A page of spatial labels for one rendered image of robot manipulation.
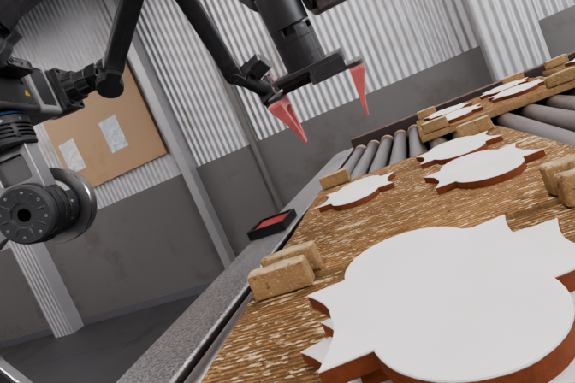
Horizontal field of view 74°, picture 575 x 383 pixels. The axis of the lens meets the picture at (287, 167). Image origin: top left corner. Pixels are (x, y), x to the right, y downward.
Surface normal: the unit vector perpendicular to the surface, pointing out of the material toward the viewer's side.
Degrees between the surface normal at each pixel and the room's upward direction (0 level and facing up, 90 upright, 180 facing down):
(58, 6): 90
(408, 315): 0
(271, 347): 0
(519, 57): 90
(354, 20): 90
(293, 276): 87
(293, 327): 0
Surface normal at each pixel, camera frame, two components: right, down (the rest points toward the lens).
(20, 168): 0.01, 0.09
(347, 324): -0.39, -0.92
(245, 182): -0.30, 0.22
